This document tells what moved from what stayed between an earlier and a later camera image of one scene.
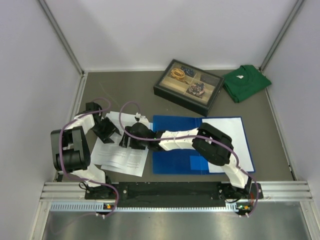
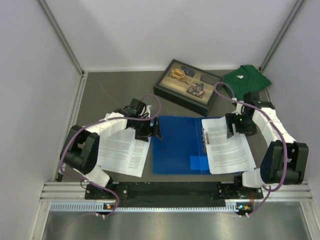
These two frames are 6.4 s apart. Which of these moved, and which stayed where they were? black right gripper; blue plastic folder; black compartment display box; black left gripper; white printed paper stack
Moved: black right gripper; black left gripper
Stayed: black compartment display box; blue plastic folder; white printed paper stack
